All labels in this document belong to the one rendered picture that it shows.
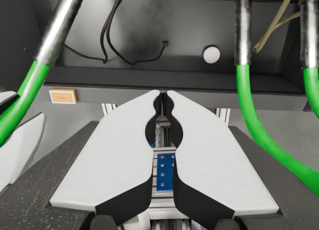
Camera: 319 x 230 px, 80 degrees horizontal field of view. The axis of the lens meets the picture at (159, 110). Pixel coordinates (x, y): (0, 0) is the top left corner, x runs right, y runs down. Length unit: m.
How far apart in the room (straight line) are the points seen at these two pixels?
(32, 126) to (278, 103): 0.45
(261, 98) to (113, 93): 0.32
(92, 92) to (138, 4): 0.22
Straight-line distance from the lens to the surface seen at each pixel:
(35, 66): 0.21
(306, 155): 2.29
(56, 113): 1.79
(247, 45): 0.25
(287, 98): 0.50
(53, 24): 0.21
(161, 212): 0.74
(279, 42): 0.58
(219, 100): 0.44
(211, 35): 0.51
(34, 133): 0.18
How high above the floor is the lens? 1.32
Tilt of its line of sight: 58 degrees down
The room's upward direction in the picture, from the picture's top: 179 degrees counter-clockwise
